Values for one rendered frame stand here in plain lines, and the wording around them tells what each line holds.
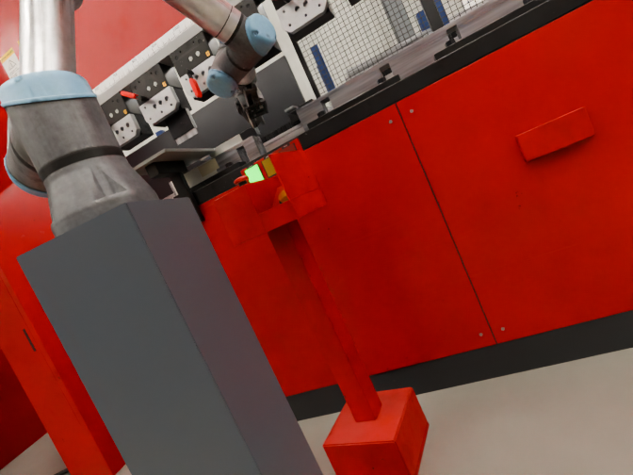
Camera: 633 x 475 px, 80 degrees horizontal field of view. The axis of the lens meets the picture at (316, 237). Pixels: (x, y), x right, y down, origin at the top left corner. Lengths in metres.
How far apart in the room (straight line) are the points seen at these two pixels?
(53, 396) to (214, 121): 1.40
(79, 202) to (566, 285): 1.09
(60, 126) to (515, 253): 1.02
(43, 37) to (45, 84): 0.24
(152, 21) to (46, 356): 1.33
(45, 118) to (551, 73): 1.02
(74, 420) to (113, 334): 1.40
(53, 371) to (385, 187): 1.49
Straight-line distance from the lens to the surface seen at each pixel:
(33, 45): 0.88
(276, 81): 1.89
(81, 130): 0.63
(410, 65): 1.22
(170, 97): 1.49
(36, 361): 1.96
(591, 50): 1.14
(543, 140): 1.08
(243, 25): 0.94
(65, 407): 1.97
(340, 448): 1.05
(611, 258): 1.19
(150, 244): 0.53
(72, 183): 0.61
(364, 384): 1.02
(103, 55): 1.69
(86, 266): 0.58
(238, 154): 1.36
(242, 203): 0.89
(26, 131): 0.66
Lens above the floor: 0.68
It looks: 5 degrees down
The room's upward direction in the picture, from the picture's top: 25 degrees counter-clockwise
